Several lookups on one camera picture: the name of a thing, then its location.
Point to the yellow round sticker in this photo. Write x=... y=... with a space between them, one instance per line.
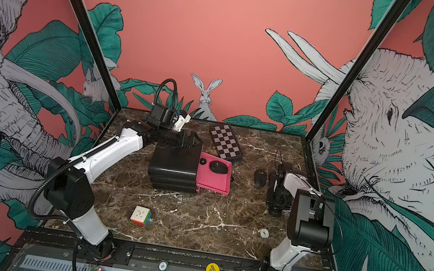
x=212 y=270

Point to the black drawer cabinet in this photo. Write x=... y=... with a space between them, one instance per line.
x=174 y=169

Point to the black frame post right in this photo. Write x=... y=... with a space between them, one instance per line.
x=390 y=18

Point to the colourful puzzle cube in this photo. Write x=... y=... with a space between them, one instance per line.
x=141 y=216

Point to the black frame post left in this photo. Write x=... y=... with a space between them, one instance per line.
x=85 y=23

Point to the pink drawer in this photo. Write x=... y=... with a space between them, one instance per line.
x=208 y=180

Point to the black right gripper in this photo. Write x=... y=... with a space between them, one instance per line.
x=271 y=198

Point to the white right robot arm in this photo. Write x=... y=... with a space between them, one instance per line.
x=310 y=226

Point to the black frame post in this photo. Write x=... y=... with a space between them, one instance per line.
x=85 y=23
x=390 y=18

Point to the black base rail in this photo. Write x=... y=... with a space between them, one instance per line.
x=124 y=251

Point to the red white chess board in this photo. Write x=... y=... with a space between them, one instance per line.
x=225 y=142

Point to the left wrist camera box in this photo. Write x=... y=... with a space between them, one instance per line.
x=167 y=118

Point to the black computer mouse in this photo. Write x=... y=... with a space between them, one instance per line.
x=260 y=178
x=218 y=167

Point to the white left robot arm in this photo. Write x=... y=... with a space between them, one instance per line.
x=68 y=186

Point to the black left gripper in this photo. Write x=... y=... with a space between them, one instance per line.
x=184 y=142

